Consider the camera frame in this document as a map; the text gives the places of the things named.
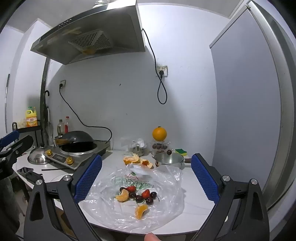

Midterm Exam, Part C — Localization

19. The yellow dish soap bottle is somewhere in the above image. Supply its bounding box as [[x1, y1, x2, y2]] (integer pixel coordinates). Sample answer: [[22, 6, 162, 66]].
[[25, 107, 38, 127]]

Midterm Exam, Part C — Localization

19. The metal bar handle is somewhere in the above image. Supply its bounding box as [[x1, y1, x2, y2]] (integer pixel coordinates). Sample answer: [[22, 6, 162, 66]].
[[5, 74, 11, 132]]

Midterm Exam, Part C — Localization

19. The large orange peel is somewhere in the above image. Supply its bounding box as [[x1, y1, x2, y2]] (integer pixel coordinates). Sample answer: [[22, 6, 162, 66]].
[[123, 154, 140, 165]]

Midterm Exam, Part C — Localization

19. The smartphone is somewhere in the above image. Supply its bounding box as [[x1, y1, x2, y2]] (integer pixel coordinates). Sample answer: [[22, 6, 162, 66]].
[[17, 166, 34, 175]]

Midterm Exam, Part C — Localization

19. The grey refrigerator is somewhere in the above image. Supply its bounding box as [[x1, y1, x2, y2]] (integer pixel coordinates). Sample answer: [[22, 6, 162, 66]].
[[209, 0, 296, 211]]

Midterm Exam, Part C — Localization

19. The orange segment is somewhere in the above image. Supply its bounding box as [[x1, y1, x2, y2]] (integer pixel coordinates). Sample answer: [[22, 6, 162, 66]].
[[115, 189, 129, 202], [135, 204, 149, 220]]

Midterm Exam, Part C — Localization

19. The black wok with wooden handle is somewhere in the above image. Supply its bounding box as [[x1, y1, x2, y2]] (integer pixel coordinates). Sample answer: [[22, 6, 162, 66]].
[[55, 131, 95, 153]]

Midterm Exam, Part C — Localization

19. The steel induction cooker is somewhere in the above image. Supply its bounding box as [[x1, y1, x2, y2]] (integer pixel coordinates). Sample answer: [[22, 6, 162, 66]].
[[45, 138, 111, 169]]

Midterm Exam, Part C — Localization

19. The glass container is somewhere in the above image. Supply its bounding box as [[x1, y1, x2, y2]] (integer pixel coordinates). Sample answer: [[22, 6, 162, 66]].
[[150, 140, 171, 156]]

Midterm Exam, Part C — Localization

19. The black metal rack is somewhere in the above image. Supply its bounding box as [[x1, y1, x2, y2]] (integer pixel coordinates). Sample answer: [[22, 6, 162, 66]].
[[12, 119, 43, 149]]

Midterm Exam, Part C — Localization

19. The steel cup in plastic wrap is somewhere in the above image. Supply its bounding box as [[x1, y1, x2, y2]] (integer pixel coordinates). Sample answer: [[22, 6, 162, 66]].
[[128, 138, 148, 157]]

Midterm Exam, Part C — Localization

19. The black cooker power cable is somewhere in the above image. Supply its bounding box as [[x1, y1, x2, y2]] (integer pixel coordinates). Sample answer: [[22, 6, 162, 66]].
[[59, 84, 113, 142]]

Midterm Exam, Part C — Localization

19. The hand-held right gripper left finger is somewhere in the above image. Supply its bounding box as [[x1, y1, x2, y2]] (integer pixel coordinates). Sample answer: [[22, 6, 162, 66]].
[[23, 153, 103, 241]]

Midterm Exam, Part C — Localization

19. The steel pot lid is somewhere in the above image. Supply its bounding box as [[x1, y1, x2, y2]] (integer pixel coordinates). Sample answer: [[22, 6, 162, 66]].
[[27, 144, 55, 165]]

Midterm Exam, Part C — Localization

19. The whole orange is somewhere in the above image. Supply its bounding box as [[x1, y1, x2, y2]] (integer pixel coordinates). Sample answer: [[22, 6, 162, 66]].
[[152, 126, 167, 141]]

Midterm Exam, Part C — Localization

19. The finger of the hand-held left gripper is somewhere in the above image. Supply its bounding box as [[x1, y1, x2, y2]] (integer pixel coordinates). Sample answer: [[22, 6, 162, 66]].
[[0, 130, 20, 149], [0, 136, 34, 163]]

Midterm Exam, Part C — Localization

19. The clear printed plastic bag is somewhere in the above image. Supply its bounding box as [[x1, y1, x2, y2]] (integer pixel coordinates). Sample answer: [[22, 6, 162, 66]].
[[79, 162, 185, 234]]

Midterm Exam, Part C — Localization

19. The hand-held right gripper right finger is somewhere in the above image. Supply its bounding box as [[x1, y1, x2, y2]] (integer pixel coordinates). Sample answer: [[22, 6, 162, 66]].
[[191, 153, 270, 241]]

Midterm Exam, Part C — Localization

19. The steel range hood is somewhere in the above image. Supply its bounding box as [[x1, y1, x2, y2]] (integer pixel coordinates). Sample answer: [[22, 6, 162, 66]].
[[30, 0, 146, 65]]

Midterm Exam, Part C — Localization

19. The dark vertical pipe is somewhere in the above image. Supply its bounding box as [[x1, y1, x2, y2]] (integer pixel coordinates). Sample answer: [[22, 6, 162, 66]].
[[39, 58, 51, 146]]

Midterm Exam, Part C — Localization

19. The black range hood power cable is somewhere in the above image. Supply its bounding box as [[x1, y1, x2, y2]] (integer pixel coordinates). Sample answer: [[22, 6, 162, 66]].
[[141, 28, 168, 105]]

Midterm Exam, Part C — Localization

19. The steel saucepan with lid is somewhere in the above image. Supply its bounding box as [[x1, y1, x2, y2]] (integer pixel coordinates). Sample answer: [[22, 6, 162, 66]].
[[154, 149, 192, 169]]

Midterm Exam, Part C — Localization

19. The black case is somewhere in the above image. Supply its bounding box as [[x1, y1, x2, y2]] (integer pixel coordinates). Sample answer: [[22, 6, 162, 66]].
[[25, 171, 44, 183]]

